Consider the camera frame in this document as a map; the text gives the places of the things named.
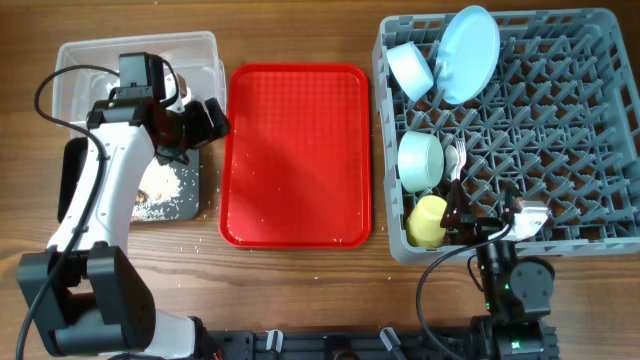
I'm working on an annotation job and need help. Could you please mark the red serving tray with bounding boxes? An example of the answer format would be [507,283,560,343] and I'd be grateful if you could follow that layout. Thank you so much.
[219,63,372,249]

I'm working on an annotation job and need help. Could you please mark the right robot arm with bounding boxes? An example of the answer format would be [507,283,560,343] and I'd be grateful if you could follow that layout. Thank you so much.
[441,180,559,359]

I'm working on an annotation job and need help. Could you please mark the clear plastic bin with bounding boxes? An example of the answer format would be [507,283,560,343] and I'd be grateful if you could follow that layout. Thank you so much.
[51,31,227,127]

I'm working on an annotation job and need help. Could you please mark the yellow cup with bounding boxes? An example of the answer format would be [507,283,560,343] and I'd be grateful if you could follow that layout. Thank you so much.
[406,195,447,249]

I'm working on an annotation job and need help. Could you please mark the light blue small bowl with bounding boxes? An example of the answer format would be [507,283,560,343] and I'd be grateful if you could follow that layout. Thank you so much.
[386,42,434,102]

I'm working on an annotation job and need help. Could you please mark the white plastic fork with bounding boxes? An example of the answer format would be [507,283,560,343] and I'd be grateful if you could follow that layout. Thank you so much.
[452,139,467,180]

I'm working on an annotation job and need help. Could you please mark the light blue plate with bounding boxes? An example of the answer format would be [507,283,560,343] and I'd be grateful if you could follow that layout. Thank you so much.
[436,5,500,105]

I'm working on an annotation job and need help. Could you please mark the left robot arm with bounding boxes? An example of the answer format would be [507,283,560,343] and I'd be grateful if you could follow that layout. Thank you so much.
[16,52,231,359]

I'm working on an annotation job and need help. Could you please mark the black rectangular tray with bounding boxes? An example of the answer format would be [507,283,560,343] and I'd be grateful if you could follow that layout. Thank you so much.
[57,137,201,223]

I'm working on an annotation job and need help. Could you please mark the mint green bowl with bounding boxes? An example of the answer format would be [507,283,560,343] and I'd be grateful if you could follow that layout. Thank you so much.
[397,131,444,193]

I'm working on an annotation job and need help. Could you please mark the rice and nut leftovers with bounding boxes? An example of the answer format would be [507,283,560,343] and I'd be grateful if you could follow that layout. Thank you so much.
[131,160,181,222]

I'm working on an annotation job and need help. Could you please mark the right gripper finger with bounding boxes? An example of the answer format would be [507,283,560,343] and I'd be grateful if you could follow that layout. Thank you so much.
[440,179,473,235]
[502,180,521,220]

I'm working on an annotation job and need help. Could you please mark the grey dishwasher rack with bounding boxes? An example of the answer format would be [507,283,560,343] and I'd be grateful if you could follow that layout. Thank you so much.
[372,8,639,264]

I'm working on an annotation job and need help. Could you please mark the white plastic spoon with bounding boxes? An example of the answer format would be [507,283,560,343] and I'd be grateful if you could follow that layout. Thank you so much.
[444,145,459,181]

